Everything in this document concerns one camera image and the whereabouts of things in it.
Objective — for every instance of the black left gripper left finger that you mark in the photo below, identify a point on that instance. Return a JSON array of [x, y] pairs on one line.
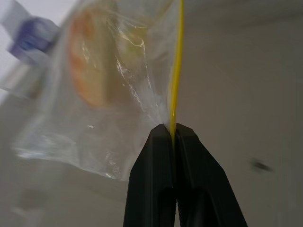
[[151, 179]]

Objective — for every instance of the round scored bread bun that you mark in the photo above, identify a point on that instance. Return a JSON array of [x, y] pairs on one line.
[[94, 63]]

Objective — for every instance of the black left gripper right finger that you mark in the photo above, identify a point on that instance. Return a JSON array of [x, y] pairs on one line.
[[203, 179]]

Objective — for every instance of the clear yellow-zip plastic bag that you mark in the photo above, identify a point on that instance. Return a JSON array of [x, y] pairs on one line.
[[113, 94]]

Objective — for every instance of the blue and white box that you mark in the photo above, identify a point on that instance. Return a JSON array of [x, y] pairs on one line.
[[30, 42]]

